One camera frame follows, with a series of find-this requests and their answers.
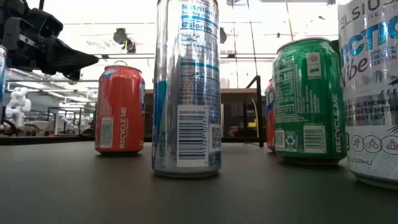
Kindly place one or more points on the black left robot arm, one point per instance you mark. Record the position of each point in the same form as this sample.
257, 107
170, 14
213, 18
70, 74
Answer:
7, 7

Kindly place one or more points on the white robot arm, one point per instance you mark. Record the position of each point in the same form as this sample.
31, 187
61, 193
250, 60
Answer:
18, 105

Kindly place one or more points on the small wooden shelf black legs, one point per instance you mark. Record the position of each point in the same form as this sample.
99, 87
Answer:
236, 91

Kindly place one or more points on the red soda can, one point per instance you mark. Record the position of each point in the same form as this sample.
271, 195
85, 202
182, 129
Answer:
119, 109
270, 118

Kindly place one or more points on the black table mat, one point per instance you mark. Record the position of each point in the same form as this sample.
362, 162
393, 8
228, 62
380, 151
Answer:
93, 193

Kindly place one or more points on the green soda can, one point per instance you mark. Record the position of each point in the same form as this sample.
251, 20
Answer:
308, 102

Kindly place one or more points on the white Celsius energy drink can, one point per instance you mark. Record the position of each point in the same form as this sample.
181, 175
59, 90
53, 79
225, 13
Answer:
370, 93

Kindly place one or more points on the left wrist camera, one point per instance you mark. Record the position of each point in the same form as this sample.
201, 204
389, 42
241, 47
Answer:
46, 23

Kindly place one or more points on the black ceiling camera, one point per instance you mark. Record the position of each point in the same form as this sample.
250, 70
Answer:
223, 35
119, 35

